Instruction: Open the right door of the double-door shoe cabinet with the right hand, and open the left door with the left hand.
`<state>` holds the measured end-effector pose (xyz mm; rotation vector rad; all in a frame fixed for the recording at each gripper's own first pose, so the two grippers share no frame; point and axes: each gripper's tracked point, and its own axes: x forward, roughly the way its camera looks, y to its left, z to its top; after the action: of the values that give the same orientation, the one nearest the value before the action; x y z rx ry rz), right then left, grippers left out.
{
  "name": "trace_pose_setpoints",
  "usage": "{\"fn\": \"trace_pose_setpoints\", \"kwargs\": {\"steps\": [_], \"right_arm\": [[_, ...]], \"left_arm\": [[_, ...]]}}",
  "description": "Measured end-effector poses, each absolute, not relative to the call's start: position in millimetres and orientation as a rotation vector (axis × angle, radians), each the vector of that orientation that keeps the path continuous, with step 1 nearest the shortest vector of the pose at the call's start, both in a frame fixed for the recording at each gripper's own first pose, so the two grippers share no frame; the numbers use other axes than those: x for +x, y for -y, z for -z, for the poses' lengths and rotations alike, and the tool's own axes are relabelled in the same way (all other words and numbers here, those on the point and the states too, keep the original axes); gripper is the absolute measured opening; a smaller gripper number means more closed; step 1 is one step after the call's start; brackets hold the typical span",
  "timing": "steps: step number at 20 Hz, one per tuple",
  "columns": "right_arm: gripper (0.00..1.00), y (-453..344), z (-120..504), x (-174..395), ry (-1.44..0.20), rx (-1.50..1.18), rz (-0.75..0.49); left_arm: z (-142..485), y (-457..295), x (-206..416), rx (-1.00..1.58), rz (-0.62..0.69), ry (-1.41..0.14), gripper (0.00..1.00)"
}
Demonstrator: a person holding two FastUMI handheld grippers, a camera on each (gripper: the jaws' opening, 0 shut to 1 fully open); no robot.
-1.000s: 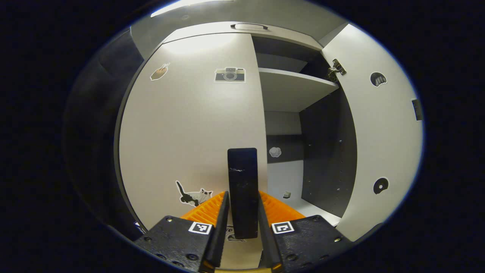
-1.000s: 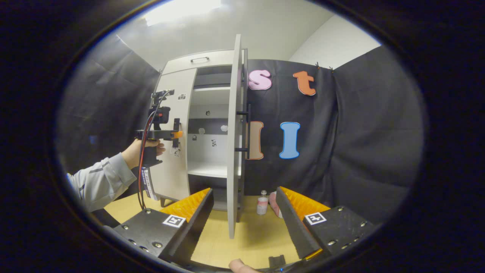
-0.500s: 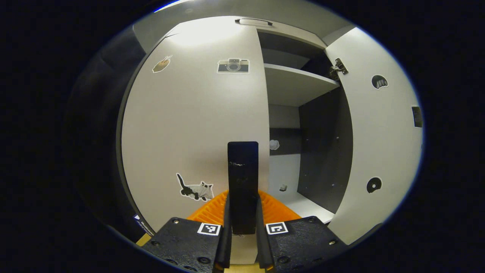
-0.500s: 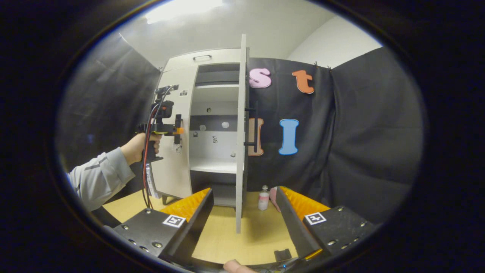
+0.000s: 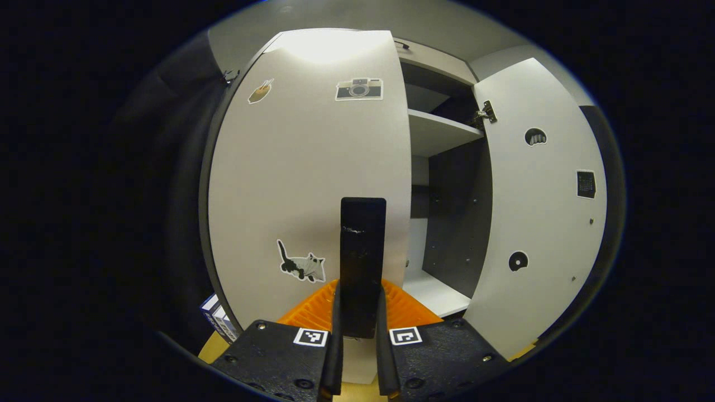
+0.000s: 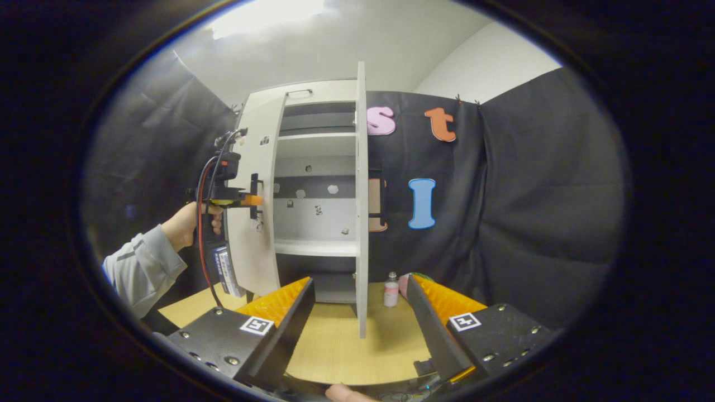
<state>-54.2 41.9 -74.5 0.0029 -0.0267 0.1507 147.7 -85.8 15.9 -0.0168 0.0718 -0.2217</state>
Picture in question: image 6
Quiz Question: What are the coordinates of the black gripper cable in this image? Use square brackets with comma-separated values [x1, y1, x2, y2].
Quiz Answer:
[206, 127, 249, 193]

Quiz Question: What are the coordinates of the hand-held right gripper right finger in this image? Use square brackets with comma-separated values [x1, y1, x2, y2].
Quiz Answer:
[405, 274, 554, 391]

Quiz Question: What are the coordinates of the watermelon slice toy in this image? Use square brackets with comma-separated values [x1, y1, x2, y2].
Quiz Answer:
[398, 272, 433, 299]

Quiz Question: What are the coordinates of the cabinet door with headphones sticker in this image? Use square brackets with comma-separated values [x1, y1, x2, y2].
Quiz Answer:
[353, 61, 386, 339]

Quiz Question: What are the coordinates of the blue and white box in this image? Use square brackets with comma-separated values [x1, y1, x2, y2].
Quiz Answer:
[211, 246, 245, 298]

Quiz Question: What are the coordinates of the white double-door shoe cabinet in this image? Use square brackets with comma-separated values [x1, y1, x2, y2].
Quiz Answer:
[229, 78, 369, 305]

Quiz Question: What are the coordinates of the red gripper cable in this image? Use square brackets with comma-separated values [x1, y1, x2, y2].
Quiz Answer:
[196, 156, 224, 309]

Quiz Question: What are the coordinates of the black backdrop cloth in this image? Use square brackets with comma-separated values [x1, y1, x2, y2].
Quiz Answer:
[366, 67, 629, 330]
[84, 50, 238, 313]

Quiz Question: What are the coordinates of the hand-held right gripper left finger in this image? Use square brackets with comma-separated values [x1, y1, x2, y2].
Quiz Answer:
[159, 276, 316, 393]

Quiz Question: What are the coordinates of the small pink white bottle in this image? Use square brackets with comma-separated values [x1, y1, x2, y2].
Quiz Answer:
[383, 271, 400, 308]

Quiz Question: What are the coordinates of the white cabinet drawer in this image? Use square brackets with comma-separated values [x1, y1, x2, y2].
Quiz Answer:
[246, 80, 358, 107]

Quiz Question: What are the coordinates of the cabinet door with camera sticker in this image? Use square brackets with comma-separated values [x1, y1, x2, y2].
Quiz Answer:
[225, 92, 287, 298]

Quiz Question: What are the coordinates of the white cabinet shelf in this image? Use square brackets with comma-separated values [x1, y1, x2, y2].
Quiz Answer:
[277, 133, 357, 158]
[274, 239, 358, 257]

